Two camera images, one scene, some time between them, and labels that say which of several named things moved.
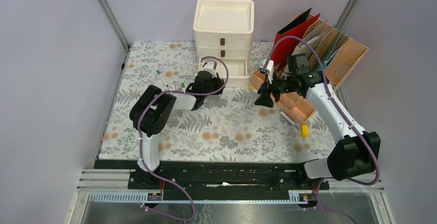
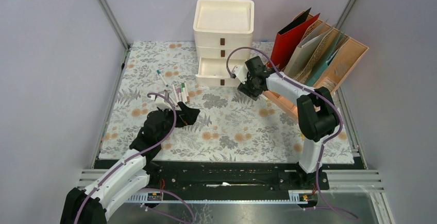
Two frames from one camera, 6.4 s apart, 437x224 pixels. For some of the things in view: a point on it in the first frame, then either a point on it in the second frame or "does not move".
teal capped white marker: (158, 72) does not move
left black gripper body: (214, 86) to (184, 119)
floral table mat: (231, 127) does not move
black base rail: (218, 176) does not move
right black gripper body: (284, 84) to (250, 88)
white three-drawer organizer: (223, 29) does not move
